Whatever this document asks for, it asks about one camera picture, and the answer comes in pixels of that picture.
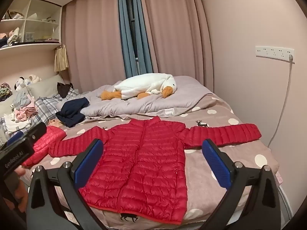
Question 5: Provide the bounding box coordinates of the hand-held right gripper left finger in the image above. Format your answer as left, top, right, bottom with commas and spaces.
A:
26, 138, 105, 230

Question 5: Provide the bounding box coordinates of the white wall shelf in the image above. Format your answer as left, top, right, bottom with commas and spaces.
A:
0, 0, 63, 51

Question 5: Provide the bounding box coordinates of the navy garment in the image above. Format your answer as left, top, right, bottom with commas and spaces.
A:
56, 97, 90, 128

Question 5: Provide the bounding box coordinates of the dark red down jacket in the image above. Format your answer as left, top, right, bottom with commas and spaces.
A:
49, 115, 262, 225

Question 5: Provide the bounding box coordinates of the green knitted item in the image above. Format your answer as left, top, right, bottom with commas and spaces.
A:
0, 83, 13, 101

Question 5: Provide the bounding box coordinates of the white printed garment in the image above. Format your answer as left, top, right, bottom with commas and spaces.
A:
3, 113, 33, 133

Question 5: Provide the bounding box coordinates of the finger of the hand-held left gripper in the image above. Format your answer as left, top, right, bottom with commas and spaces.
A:
7, 131, 24, 146
23, 122, 47, 142

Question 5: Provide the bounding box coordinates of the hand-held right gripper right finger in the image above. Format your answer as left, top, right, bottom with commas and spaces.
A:
201, 138, 281, 230

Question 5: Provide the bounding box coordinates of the person's left hand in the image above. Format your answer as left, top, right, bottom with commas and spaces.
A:
6, 166, 27, 213

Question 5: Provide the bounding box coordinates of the white plug with cable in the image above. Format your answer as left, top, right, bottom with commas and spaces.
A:
267, 54, 294, 146

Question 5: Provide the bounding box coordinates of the black white plush toy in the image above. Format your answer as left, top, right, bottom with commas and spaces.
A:
14, 77, 27, 91

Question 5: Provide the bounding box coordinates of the pile of pastel clothes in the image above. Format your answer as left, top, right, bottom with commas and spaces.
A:
10, 92, 39, 122

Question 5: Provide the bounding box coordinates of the polka dot bed blanket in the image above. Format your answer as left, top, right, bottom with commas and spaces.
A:
20, 92, 280, 230

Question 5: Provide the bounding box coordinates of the cream plush toy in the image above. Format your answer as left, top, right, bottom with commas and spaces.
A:
25, 74, 42, 85

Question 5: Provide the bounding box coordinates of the grey duvet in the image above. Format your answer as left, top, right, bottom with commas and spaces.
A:
80, 75, 214, 120

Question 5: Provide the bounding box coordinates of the pink curtain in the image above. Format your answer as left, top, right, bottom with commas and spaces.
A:
138, 0, 214, 93
62, 0, 125, 94

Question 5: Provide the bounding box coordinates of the white wall socket strip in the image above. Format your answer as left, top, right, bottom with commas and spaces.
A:
255, 45, 295, 58

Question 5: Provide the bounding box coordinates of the plaid grey shirt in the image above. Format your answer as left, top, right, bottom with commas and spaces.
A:
0, 87, 79, 144

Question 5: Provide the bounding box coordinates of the folded coral red down jacket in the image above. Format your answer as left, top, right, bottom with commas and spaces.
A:
21, 126, 67, 168

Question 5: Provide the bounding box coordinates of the white goose plush toy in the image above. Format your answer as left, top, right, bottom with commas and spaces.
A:
100, 73, 177, 101

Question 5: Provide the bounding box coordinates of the blue curtain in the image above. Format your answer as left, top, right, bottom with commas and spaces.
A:
117, 0, 154, 76

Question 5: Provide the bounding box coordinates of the dark brown garment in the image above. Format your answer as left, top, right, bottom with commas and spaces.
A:
57, 82, 73, 99

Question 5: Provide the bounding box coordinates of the cream cloth bundle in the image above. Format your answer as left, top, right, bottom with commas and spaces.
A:
7, 27, 20, 45

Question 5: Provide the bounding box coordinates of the peach patterned cloth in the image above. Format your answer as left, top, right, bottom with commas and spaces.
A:
47, 118, 63, 127

